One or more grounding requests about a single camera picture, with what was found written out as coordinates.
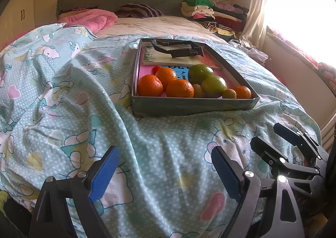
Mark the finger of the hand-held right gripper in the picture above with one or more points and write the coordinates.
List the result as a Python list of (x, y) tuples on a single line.
[(265, 151), (288, 134)]

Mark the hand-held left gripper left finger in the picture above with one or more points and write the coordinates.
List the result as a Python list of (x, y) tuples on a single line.
[(103, 172)]

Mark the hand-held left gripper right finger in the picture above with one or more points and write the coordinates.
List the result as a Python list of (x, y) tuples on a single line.
[(225, 172)]

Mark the small orange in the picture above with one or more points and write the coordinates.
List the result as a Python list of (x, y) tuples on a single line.
[(242, 92)]

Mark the brown kiwi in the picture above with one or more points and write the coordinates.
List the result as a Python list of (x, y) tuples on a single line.
[(229, 93), (198, 90)]

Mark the grey rectangular tray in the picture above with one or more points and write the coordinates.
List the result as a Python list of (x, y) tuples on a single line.
[(183, 105)]

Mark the green citrus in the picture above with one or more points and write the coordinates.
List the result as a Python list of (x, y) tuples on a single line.
[(200, 73), (215, 86)]

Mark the large orange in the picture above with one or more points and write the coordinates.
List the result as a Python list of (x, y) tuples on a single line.
[(150, 85)]

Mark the red floral cloth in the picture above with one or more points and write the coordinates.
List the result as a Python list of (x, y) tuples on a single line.
[(325, 70)]

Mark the printed cartoon blanket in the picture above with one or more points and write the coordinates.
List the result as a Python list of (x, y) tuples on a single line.
[(78, 96)]

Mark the crumpled white cloth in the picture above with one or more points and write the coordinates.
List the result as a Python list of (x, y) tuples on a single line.
[(249, 49)]

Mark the yellow-green cloth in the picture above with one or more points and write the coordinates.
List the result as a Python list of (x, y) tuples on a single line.
[(2, 198)]

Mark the pink book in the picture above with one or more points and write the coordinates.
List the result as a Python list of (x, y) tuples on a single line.
[(145, 70)]

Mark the red tomato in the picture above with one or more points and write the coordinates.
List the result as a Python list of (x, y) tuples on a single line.
[(157, 69)]

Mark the green bordered book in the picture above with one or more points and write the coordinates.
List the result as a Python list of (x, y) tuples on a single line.
[(157, 55)]

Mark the cream curtain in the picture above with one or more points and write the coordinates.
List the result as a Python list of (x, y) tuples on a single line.
[(256, 4)]

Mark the pile of folded clothes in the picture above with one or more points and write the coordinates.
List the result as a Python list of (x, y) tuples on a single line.
[(218, 15)]

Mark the pink quilt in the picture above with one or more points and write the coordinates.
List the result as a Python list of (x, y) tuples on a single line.
[(92, 20)]

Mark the beige bed sheet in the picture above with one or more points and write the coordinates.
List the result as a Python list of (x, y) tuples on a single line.
[(157, 25)]

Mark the dark floral pillow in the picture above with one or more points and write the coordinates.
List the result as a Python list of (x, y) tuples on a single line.
[(76, 11)]

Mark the striped pillow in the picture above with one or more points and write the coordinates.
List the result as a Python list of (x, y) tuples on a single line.
[(139, 10)]

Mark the cream wardrobe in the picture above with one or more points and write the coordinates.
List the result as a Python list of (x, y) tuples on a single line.
[(18, 15)]

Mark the black plastic frame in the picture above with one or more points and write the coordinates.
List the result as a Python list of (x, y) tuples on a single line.
[(181, 51)]

